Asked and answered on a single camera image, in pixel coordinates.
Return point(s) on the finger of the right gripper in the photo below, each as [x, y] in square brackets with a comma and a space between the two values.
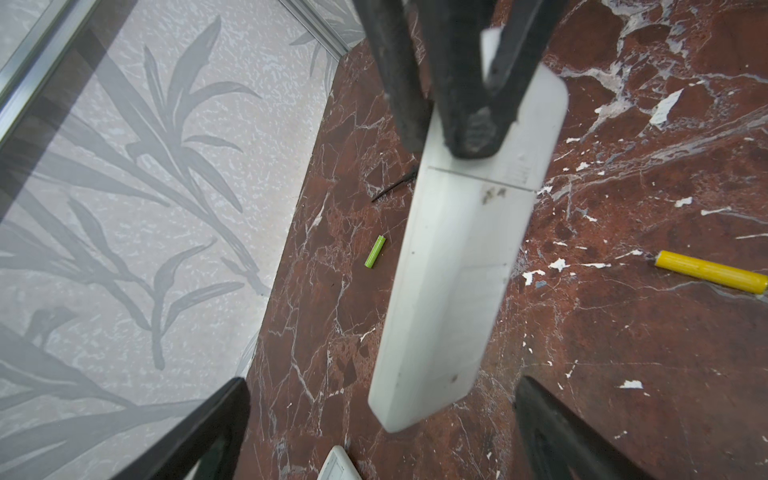
[477, 106]
[387, 31]

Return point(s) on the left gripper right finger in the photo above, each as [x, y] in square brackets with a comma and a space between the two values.
[560, 445]

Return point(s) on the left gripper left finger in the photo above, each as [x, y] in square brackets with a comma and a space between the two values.
[206, 443]

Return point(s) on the pink handled screwdriver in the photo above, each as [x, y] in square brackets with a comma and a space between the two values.
[410, 176]

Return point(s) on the red white remote control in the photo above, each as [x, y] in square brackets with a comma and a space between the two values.
[465, 227]

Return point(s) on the white air conditioner remote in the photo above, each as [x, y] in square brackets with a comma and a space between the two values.
[338, 466]

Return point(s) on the green battery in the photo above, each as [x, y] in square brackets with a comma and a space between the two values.
[375, 252]

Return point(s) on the yellow battery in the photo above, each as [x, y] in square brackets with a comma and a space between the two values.
[723, 275]

